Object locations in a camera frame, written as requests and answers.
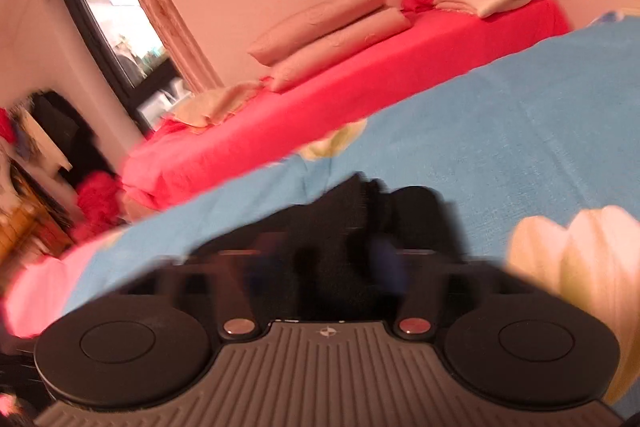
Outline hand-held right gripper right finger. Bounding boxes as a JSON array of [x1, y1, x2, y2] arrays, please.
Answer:
[[370, 237, 543, 341]]

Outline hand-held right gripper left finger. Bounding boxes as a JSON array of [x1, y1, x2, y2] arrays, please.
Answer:
[[120, 249, 272, 341]]

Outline black pants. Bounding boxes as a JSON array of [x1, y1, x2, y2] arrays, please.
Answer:
[[190, 173, 507, 324]]

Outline red fuzzy cloth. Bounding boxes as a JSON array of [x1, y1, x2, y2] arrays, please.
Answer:
[[70, 170, 127, 244]]

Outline cream crumpled cloth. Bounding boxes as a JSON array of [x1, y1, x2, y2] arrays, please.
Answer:
[[171, 79, 267, 131]]

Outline blue floral blanket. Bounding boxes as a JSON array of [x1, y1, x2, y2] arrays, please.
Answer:
[[4, 9, 640, 408]]

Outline wooden shelf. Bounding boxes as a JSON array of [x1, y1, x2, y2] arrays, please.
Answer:
[[0, 167, 77, 260]]

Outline dark hanging clothes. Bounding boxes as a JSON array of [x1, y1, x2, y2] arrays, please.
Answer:
[[29, 89, 122, 188]]

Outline red mattress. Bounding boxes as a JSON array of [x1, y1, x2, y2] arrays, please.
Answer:
[[119, 0, 574, 214]]

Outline white hanging cloth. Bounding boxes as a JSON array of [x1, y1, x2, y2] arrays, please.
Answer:
[[19, 107, 74, 174]]

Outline pink pillow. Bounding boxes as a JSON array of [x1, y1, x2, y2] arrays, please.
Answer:
[[247, 0, 389, 68], [266, 8, 414, 94]]

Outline pink curtain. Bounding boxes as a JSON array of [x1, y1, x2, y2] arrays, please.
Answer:
[[102, 0, 224, 96]]

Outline dark framed window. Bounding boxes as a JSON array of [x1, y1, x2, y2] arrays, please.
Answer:
[[60, 0, 195, 136]]

